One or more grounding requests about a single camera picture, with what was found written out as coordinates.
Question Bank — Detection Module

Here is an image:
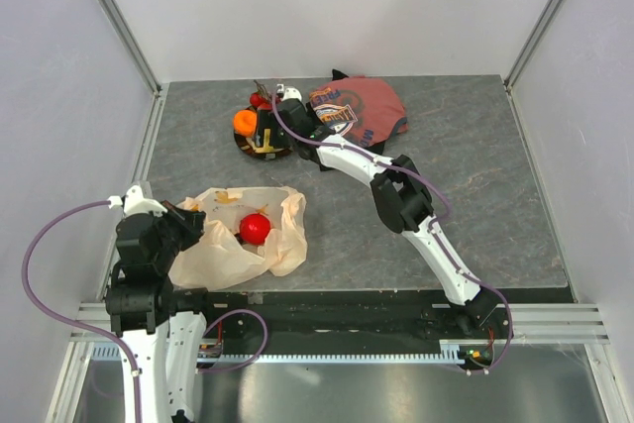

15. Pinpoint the beige banana print plastic bag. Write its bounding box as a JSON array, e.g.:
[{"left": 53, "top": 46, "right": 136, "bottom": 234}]
[{"left": 169, "top": 186, "right": 308, "bottom": 291}]

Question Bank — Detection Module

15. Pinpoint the red apple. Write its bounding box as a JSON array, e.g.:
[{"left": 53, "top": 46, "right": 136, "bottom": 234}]
[{"left": 239, "top": 213, "right": 271, "bottom": 246}]

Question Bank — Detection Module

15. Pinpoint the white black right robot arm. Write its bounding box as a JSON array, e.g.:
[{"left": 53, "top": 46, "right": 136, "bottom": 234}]
[{"left": 251, "top": 98, "right": 498, "bottom": 338}]

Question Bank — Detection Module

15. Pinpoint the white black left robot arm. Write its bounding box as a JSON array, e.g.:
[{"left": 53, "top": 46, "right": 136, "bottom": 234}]
[{"left": 105, "top": 201, "right": 218, "bottom": 422}]

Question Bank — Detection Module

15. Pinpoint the red cherry tomatoes cluster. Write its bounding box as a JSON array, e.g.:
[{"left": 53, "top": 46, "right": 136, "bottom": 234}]
[{"left": 249, "top": 80, "right": 273, "bottom": 110}]

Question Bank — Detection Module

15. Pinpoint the orange fruit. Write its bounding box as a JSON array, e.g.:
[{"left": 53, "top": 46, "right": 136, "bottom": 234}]
[{"left": 233, "top": 109, "right": 258, "bottom": 137}]

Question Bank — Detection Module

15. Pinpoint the black fruit plate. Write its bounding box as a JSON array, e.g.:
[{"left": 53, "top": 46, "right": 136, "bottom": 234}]
[{"left": 233, "top": 132, "right": 292, "bottom": 161}]

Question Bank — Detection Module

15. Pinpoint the red printed folded t-shirt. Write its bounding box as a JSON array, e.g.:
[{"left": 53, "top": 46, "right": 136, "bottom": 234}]
[{"left": 308, "top": 77, "right": 408, "bottom": 149}]

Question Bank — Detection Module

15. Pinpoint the black folded garment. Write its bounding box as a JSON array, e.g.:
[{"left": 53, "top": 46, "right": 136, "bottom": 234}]
[{"left": 306, "top": 68, "right": 390, "bottom": 154}]

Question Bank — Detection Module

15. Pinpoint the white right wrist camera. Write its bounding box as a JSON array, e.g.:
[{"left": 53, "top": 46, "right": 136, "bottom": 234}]
[{"left": 275, "top": 83, "right": 303, "bottom": 102}]

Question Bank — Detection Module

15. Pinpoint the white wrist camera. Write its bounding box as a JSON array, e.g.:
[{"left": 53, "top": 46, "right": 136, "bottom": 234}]
[
  {"left": 107, "top": 184, "right": 167, "bottom": 217},
  {"left": 275, "top": 83, "right": 303, "bottom": 102}
]

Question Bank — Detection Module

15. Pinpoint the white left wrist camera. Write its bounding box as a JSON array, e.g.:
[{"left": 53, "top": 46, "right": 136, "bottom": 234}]
[{"left": 107, "top": 184, "right": 167, "bottom": 217}]

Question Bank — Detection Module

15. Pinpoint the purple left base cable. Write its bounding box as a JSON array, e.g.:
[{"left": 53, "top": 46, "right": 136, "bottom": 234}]
[{"left": 195, "top": 309, "right": 271, "bottom": 373}]

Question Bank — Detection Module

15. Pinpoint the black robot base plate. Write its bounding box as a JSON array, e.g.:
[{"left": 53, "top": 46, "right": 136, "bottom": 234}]
[{"left": 148, "top": 286, "right": 516, "bottom": 345}]

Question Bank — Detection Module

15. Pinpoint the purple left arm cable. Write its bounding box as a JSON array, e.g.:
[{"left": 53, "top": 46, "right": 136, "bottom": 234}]
[{"left": 21, "top": 198, "right": 145, "bottom": 423}]

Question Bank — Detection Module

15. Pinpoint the left aluminium frame post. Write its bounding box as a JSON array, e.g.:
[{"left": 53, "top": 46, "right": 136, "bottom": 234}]
[{"left": 97, "top": 0, "right": 161, "bottom": 96}]

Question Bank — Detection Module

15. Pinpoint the aluminium frame post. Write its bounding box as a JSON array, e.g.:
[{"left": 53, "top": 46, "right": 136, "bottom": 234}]
[
  {"left": 503, "top": 0, "right": 566, "bottom": 92},
  {"left": 97, "top": 0, "right": 161, "bottom": 96}
]

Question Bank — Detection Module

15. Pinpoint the grey slotted cable duct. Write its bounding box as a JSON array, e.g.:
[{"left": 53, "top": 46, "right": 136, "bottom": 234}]
[{"left": 90, "top": 343, "right": 495, "bottom": 365}]

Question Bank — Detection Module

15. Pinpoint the aluminium cross rail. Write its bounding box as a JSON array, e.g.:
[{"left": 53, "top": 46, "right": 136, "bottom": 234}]
[{"left": 70, "top": 303, "right": 609, "bottom": 345}]

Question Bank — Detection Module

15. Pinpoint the right aluminium frame post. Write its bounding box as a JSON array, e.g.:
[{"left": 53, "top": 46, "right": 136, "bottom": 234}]
[{"left": 503, "top": 0, "right": 566, "bottom": 92}]

